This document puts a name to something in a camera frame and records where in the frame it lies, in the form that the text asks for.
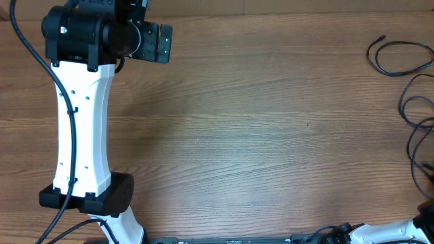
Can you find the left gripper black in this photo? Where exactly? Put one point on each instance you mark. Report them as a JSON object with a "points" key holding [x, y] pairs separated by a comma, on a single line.
{"points": [[150, 51]]}

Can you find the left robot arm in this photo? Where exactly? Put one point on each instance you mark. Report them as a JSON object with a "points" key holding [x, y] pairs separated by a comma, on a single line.
{"points": [[87, 43]]}

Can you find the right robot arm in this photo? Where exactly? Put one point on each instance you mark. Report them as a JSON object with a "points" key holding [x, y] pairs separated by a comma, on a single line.
{"points": [[417, 230]]}

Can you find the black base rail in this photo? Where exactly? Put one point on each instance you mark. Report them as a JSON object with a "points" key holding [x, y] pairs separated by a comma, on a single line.
{"points": [[294, 238]]}

